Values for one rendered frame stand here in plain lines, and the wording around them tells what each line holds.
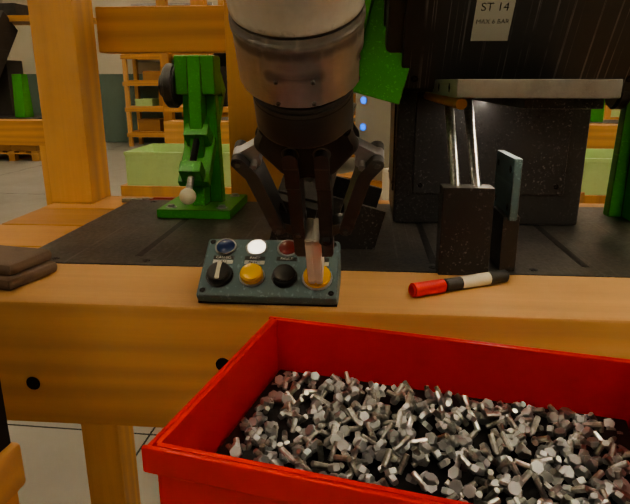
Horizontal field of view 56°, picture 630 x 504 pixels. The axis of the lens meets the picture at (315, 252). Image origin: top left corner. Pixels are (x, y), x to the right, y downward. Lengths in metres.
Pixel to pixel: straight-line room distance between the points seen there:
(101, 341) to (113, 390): 0.06
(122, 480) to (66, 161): 0.77
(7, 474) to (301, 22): 0.40
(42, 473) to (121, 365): 1.37
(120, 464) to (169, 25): 1.01
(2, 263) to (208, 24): 0.73
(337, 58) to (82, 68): 0.96
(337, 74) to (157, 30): 0.96
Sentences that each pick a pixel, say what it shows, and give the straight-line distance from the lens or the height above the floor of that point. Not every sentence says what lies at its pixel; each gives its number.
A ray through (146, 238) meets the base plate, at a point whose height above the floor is 0.90.
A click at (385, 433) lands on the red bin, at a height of 0.88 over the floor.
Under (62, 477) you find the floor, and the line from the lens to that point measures 2.01.
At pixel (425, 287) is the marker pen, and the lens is 0.65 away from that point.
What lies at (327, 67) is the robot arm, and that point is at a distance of 0.39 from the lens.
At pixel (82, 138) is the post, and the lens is 1.31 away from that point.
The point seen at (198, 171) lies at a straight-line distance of 1.00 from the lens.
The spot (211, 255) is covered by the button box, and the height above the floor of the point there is 0.94.
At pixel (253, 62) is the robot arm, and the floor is 1.14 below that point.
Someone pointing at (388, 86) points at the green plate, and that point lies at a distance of 0.81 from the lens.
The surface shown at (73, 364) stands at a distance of 0.71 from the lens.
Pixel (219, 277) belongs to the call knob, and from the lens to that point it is 0.62.
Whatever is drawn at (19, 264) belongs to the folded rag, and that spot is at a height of 0.93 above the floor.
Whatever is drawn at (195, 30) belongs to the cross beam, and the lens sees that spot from 1.31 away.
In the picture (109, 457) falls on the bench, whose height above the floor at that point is 0.26.
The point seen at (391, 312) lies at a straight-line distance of 0.61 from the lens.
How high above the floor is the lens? 1.13
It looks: 16 degrees down
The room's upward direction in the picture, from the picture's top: straight up
